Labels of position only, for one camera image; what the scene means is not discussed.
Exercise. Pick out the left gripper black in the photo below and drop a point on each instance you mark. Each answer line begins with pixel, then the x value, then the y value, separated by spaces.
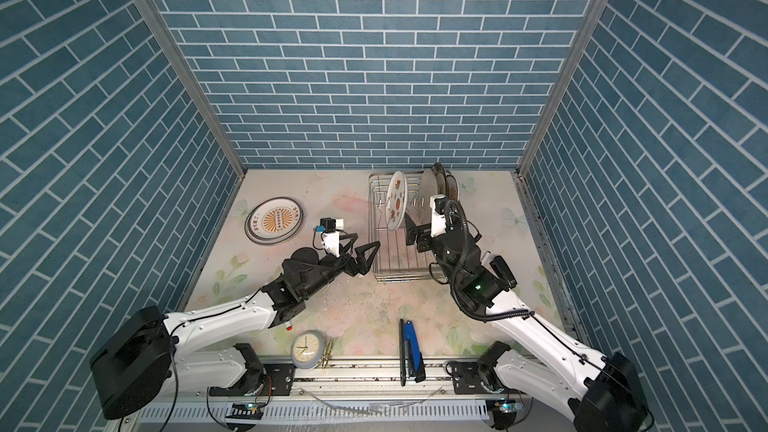
pixel 355 269

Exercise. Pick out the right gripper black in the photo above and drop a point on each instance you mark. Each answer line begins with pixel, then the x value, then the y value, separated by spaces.
pixel 414 235

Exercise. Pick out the brown patterned plate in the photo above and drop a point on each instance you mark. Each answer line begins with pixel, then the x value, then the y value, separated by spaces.
pixel 452 187

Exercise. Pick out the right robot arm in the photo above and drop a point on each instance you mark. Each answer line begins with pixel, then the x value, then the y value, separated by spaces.
pixel 595 391

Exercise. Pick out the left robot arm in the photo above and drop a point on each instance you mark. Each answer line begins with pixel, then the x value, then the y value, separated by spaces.
pixel 144 355

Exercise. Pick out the grey plate in rack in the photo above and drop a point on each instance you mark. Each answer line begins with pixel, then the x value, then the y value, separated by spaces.
pixel 427 188

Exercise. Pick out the watermelon pattern plate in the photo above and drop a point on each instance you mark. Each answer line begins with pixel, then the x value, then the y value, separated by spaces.
pixel 396 201

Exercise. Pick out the black plate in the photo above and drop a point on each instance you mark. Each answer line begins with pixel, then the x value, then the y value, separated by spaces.
pixel 440 177

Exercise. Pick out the black remote on table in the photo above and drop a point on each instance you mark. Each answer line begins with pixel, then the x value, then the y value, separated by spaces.
pixel 503 272

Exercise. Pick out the small grey clock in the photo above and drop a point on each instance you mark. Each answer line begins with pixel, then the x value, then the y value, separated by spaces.
pixel 307 350

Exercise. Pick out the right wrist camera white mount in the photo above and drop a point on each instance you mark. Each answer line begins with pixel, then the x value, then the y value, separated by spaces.
pixel 438 220

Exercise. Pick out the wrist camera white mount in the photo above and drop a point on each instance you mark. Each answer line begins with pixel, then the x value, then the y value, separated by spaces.
pixel 438 220
pixel 329 230

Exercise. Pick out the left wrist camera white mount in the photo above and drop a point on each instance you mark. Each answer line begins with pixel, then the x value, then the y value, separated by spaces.
pixel 329 230

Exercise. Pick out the aluminium front rail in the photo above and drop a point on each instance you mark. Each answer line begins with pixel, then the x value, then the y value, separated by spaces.
pixel 203 371

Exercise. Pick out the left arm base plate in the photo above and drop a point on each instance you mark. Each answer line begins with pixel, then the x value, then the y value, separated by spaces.
pixel 271 380

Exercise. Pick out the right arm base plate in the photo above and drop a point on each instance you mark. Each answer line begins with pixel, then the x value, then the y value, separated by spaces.
pixel 474 378

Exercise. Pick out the white perforated cable duct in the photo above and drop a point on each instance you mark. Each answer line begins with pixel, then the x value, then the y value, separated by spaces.
pixel 288 412

